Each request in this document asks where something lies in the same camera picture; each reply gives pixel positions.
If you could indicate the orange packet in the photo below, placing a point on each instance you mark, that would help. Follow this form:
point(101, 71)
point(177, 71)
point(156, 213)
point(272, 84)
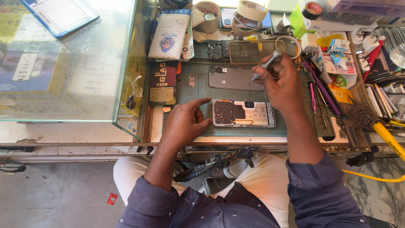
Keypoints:
point(340, 94)

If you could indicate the clear plastic storage box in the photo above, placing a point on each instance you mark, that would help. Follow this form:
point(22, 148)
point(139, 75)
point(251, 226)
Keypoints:
point(367, 8)

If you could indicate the glass display case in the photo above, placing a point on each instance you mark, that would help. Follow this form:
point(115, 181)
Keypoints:
point(72, 76)

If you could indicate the silver precision screwdriver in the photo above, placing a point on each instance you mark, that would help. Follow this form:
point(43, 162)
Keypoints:
point(269, 62)

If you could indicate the white padded packet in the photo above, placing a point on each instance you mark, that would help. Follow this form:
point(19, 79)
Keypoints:
point(169, 34)

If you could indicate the black phone circuit board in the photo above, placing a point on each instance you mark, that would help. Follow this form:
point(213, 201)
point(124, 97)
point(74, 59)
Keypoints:
point(215, 50)

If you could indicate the opened phone with battery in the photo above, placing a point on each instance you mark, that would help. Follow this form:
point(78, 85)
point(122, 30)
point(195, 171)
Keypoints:
point(250, 113)

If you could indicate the small blue-white glue box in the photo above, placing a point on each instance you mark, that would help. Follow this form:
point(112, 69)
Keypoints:
point(338, 45)

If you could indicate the red card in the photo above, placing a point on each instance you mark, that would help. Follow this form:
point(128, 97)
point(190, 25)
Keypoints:
point(373, 57)

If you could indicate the white charger plug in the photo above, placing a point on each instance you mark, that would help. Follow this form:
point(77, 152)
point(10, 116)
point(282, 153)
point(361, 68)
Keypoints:
point(370, 42)
point(364, 63)

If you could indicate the heap of phone screens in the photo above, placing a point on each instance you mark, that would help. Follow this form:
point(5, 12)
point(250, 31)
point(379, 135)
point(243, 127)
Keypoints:
point(384, 98)

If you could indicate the blue phone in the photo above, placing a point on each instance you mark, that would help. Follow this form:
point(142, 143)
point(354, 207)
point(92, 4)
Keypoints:
point(225, 17)

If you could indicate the grey phone back cover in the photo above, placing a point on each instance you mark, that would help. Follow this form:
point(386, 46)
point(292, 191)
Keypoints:
point(232, 80)

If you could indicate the orange plastic pry tool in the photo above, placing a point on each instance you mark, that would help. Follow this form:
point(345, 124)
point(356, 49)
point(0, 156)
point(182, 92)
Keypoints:
point(179, 71)

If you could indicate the purple tweezers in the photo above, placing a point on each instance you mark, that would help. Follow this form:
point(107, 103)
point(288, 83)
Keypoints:
point(321, 87)

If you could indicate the white cardboard box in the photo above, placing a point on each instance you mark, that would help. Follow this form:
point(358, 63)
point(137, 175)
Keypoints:
point(335, 24)

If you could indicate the transparent phone case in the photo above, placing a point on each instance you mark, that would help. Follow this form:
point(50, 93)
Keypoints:
point(248, 52)

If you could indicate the yellow soldering iron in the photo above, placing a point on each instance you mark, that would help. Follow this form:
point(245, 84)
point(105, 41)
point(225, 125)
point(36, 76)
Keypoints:
point(387, 137)

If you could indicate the blue-edged flat packet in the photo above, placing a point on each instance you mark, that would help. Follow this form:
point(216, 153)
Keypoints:
point(60, 14)

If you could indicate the green plastic piece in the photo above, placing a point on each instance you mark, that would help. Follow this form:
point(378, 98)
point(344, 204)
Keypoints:
point(296, 22)

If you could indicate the thin brown tape roll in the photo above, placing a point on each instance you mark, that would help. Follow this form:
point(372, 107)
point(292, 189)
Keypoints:
point(237, 31)

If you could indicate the person's left hand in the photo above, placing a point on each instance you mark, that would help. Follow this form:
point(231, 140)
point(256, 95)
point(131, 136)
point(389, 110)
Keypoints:
point(182, 126)

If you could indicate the blue-white glue tube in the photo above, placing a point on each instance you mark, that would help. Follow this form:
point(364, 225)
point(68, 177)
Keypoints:
point(339, 60)

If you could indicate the black screen protector box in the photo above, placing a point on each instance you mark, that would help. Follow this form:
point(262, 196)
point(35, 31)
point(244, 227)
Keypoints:
point(162, 84)

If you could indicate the dark blue shirt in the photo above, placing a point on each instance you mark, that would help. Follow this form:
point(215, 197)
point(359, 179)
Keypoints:
point(316, 196)

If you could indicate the green rubber bands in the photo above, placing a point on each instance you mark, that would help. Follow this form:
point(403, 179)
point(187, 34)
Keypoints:
point(339, 80)

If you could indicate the red paper scrap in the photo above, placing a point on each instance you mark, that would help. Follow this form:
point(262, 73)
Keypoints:
point(112, 199)

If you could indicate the cream masking tape roll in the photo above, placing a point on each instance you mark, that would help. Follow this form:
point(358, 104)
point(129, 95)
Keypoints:
point(252, 12)

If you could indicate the person's right hand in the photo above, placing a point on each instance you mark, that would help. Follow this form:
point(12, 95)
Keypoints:
point(284, 84)

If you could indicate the green repair mat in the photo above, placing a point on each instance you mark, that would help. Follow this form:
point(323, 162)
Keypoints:
point(196, 95)

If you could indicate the white trousers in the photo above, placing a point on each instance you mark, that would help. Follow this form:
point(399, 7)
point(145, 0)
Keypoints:
point(265, 183)

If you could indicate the wide beige masking tape roll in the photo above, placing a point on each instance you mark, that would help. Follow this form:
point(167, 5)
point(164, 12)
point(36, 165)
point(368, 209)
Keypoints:
point(208, 25)

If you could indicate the person's right fingers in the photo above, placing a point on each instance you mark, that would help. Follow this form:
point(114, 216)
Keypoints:
point(265, 76)

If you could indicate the coiled metal iron stand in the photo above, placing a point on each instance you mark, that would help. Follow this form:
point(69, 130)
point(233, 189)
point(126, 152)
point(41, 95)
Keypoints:
point(362, 116)

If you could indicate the black electrical tape roll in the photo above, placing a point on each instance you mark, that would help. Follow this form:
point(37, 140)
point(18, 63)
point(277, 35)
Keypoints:
point(311, 9)

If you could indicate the pink precision screwdriver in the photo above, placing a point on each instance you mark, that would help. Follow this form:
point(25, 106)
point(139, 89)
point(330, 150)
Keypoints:
point(313, 98)

